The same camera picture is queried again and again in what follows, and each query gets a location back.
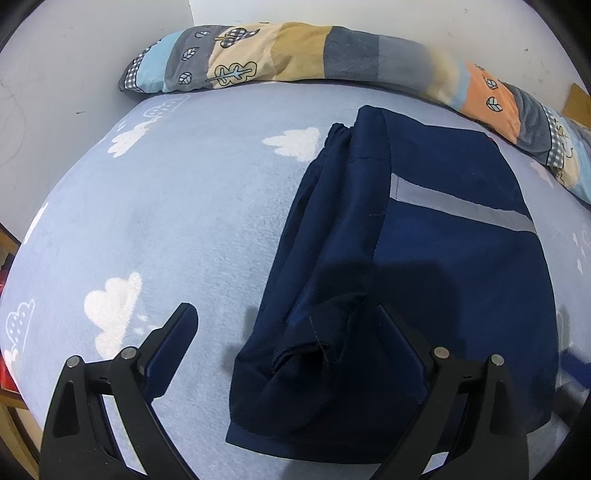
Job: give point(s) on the red object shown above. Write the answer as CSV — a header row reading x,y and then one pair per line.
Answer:
x,y
5,374

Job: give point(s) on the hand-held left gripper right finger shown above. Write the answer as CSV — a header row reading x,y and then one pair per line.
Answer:
x,y
399,344

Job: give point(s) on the light blue cloud-print bed sheet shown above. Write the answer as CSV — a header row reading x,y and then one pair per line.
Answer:
x,y
184,207

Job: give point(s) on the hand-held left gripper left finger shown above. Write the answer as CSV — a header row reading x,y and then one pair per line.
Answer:
x,y
173,346

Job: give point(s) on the wooden board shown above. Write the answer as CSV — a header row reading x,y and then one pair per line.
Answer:
x,y
579,99

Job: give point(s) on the navy blue jacket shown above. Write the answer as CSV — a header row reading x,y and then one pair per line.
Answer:
x,y
438,258

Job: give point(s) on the patchwork quilt roll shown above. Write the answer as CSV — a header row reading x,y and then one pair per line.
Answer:
x,y
300,57

